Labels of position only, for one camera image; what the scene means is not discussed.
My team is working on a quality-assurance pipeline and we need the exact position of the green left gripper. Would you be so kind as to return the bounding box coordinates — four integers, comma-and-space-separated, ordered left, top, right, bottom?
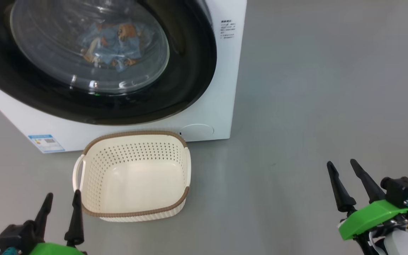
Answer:
29, 189, 86, 255

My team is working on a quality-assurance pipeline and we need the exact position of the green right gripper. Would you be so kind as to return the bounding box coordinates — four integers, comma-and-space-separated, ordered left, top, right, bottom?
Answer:
327, 159, 408, 241

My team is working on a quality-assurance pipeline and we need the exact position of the blue bear-print garment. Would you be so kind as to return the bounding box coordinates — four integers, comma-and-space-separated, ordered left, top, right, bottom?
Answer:
98, 23, 155, 69

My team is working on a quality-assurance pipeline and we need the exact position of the washing machine door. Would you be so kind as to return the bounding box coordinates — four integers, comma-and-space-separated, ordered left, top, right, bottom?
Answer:
0, 0, 217, 125

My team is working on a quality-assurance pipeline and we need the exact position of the white front-load washing machine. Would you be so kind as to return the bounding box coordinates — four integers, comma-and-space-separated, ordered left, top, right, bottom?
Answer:
0, 0, 247, 153

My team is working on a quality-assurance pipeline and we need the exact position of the blue energy label sticker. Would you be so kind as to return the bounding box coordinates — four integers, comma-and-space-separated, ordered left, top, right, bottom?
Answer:
28, 134, 66, 153

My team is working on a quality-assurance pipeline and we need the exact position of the cream perforated laundry basket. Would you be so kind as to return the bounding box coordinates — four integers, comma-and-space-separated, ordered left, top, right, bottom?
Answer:
72, 130, 192, 222

